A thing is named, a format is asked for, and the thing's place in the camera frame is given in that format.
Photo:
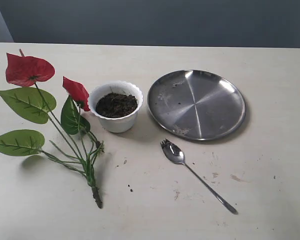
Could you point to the metal spork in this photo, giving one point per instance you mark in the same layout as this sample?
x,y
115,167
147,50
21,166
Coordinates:
x,y
174,154

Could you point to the artificial red anthurium plant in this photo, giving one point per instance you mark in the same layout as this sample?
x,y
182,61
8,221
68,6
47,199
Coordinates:
x,y
36,105

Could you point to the white scalloped plastic pot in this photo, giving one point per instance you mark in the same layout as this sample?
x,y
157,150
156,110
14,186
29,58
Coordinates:
x,y
121,124

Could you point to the dark potting soil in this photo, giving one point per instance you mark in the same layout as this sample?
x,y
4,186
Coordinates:
x,y
115,105

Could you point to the round stainless steel plate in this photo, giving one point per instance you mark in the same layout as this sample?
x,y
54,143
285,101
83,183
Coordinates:
x,y
196,105

